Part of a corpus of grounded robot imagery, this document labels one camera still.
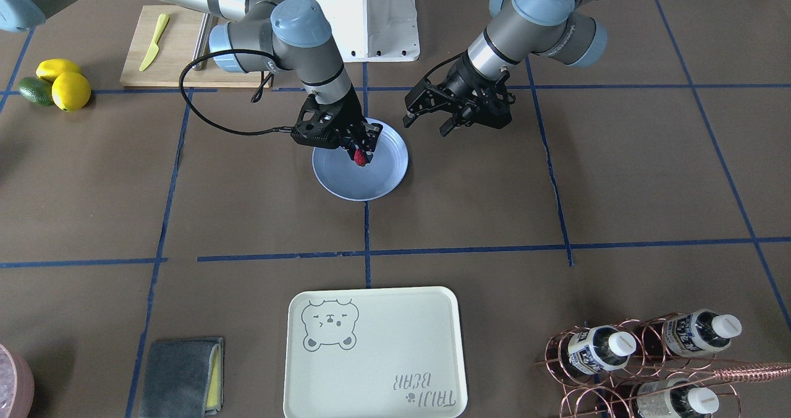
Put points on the yellow plastic knife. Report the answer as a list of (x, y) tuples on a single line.
[(154, 48)]

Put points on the blue ceramic plate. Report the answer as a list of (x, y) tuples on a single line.
[(342, 177)]

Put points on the green lime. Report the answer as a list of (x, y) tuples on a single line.
[(36, 90)]

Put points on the copper wire bottle caddy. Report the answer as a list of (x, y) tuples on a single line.
[(612, 393)]

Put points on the cream tray with bear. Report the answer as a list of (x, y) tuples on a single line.
[(387, 352)]

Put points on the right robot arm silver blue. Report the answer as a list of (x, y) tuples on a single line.
[(269, 37)]

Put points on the pink bowl of ice cubes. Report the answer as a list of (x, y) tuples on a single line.
[(17, 384)]

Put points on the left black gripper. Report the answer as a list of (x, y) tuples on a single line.
[(461, 83)]

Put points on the yellow lemon upper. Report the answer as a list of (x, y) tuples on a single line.
[(71, 91)]

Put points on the dark grey folded cloth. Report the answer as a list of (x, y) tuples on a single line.
[(184, 378)]

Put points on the dark syrup bottle middle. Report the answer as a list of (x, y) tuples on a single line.
[(596, 350)]

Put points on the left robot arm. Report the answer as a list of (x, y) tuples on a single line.
[(553, 29)]

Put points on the wooden cutting board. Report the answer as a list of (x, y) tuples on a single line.
[(176, 49)]

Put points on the dark syrup bottle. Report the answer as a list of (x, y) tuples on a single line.
[(689, 335), (664, 399), (596, 350)]

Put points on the red strawberry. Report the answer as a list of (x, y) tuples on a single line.
[(360, 158)]

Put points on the black handled knife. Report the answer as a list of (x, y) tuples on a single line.
[(201, 42)]

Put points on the yellow lemon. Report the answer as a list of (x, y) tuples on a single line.
[(71, 91), (50, 69)]

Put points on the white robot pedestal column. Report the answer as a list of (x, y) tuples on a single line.
[(374, 30)]

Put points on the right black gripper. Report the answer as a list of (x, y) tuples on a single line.
[(350, 115)]

